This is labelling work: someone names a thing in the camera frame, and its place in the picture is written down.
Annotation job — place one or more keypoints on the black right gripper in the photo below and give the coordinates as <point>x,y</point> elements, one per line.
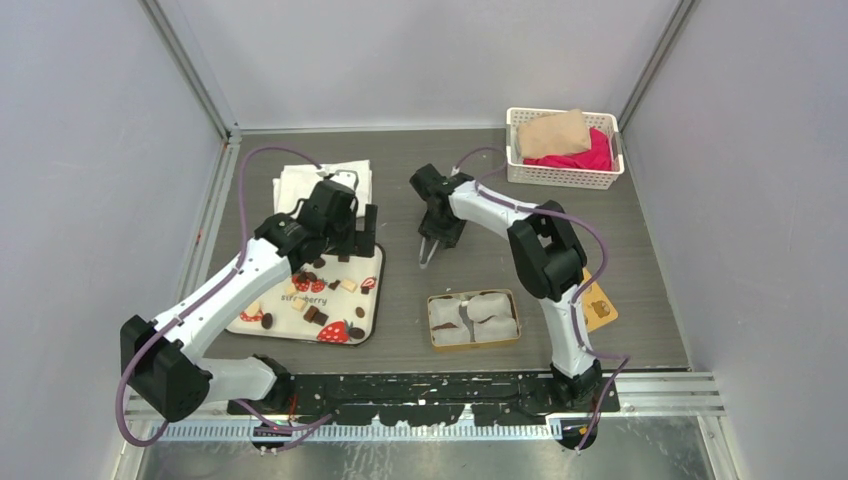
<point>429,228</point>

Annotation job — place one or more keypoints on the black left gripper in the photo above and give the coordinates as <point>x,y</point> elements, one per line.
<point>359,242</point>

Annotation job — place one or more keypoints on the silver metal tongs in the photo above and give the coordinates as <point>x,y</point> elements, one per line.
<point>428,248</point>

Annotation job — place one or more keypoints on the gold bear print lid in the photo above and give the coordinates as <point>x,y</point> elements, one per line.
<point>598,310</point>

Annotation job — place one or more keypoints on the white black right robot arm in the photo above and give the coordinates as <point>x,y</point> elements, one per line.
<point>548,257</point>

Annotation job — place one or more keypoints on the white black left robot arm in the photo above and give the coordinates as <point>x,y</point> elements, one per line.
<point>163,360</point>

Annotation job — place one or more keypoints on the brown square chocolate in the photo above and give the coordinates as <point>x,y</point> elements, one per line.
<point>310,313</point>

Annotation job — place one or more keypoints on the dark square chocolate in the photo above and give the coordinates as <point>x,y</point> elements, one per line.
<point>320,319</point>

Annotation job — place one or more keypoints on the dark round chocolate corner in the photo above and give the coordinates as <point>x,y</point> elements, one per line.
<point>355,334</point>

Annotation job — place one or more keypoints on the dark round chocolate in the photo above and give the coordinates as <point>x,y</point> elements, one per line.
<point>267,321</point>

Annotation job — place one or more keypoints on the white folded towel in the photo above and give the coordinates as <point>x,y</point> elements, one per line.
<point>296,182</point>

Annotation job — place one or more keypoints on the white strawberry print tray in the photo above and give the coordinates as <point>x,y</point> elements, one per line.
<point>336,286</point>

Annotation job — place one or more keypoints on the white plastic basket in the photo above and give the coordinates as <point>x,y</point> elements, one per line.
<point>518,172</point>

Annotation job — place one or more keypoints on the gold tin box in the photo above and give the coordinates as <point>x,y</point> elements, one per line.
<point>473,319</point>

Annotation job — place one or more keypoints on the white paper liner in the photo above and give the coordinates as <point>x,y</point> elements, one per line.
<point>473,319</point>

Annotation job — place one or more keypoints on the beige cloth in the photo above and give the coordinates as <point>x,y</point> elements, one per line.
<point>556,134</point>

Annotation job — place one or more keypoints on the pink red cloth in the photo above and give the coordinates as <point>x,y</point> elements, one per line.
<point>598,157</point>

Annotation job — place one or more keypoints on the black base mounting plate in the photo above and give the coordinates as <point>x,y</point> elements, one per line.
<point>427,399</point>

